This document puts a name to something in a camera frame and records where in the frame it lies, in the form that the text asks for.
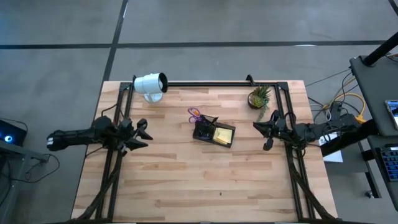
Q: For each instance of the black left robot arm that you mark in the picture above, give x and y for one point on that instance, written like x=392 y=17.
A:
x=74 y=137

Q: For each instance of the black desk leg bar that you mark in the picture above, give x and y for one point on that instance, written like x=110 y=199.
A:
x=348 y=144

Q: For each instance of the black side desk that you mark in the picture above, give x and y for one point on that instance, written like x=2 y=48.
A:
x=373 y=87

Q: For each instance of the white paper sheet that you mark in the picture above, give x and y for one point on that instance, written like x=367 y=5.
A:
x=334 y=157

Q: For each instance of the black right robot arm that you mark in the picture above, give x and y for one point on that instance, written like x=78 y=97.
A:
x=314 y=130

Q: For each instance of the yellow sticky note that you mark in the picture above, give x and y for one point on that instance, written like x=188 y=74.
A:
x=224 y=136

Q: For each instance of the smartphone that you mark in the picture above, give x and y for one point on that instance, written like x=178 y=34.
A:
x=393 y=113

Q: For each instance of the potted succulent plant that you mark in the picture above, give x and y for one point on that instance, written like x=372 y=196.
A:
x=258 y=99

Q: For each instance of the purple scissors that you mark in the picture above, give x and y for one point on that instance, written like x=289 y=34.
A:
x=194 y=114

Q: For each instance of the black mesh desk organizer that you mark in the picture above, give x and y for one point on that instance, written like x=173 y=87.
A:
x=202 y=141

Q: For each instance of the black box with blue light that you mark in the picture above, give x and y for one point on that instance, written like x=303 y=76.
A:
x=15 y=133

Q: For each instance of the black keyboard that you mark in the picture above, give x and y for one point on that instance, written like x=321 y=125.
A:
x=390 y=163

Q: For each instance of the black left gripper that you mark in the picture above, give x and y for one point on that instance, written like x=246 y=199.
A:
x=127 y=133

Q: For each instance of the black frame bracket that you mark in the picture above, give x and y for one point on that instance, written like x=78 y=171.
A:
x=250 y=80
x=134 y=79

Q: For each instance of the black pole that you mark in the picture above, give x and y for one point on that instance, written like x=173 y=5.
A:
x=379 y=51

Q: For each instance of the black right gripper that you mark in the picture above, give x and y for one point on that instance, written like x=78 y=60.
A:
x=283 y=132

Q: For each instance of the white spotlight lamp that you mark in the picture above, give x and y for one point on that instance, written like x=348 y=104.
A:
x=149 y=84

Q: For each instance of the black power adapter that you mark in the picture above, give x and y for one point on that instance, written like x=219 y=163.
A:
x=335 y=109

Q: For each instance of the grey metal stand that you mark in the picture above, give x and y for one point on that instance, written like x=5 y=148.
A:
x=18 y=155

